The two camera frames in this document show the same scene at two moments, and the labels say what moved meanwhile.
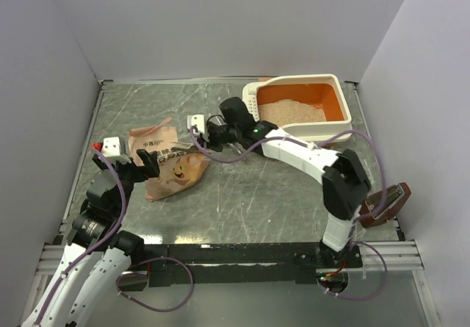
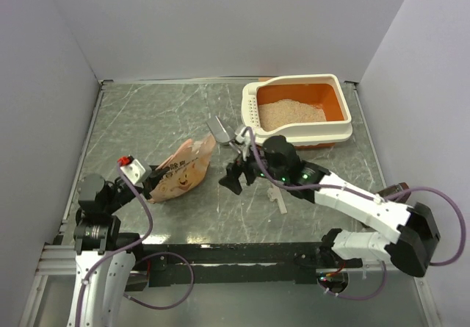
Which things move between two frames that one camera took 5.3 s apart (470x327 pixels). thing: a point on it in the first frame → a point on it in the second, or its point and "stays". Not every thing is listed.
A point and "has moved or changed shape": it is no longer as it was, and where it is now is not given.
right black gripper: (211, 142) → (233, 172)
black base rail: (189, 264) stays
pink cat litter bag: (178, 170) has moved or changed shape
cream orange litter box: (311, 107) stays
